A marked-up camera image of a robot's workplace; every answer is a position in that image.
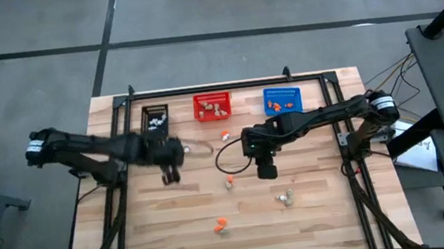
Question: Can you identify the black aluminium table frame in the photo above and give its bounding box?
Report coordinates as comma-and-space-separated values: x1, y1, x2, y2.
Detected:
41, 62, 426, 249

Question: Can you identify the loose black cable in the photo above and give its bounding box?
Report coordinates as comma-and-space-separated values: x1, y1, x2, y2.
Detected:
381, 51, 426, 123

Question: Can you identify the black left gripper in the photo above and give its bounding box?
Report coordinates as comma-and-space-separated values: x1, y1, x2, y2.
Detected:
139, 135, 190, 188

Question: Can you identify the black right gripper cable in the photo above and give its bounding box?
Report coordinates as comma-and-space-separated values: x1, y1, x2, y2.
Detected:
212, 136, 254, 178

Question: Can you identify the silver mounting bracket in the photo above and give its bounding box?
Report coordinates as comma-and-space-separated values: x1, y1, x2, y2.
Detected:
337, 131, 353, 148

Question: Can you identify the black desk leg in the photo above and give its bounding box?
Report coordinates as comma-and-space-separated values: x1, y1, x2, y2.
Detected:
382, 107, 436, 160

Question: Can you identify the white paper sheet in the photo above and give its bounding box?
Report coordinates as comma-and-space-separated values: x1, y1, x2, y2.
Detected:
388, 116, 440, 177

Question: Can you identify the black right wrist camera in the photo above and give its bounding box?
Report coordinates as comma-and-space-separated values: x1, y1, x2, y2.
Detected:
255, 161, 279, 182

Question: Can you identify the red plastic basket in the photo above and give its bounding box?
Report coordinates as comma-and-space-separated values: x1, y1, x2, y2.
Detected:
191, 91, 234, 124

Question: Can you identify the blue plastic basket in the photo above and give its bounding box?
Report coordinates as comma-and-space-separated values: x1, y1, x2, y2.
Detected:
262, 85, 305, 119

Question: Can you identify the black plastic basket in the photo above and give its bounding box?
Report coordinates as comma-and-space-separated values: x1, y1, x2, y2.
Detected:
138, 103, 173, 141

